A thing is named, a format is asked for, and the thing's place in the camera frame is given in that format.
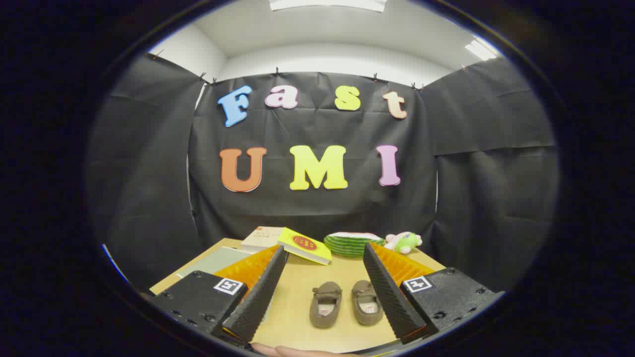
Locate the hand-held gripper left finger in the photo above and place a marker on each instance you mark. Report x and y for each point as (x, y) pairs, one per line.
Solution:
(258, 297)

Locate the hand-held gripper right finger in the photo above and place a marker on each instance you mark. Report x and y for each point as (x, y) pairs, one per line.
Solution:
(389, 297)

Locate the brown shoe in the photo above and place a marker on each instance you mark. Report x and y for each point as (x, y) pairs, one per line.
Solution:
(367, 305)
(326, 307)

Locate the pale fabric storage box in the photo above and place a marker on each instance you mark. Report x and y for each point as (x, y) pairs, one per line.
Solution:
(213, 262)

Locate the pink and green plush toy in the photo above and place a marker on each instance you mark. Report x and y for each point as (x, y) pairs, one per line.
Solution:
(404, 242)

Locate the beige book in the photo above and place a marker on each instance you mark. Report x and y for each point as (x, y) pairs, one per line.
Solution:
(260, 237)

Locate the watermelon slice plush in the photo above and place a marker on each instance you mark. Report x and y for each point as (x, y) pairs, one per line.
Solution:
(349, 244)

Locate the yellow book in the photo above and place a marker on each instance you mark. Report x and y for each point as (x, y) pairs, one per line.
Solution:
(307, 245)

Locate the small ceiling light panel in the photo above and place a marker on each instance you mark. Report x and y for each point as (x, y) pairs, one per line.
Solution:
(480, 49)

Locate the long ceiling light panel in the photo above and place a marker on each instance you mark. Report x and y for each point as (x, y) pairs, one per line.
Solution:
(327, 4)

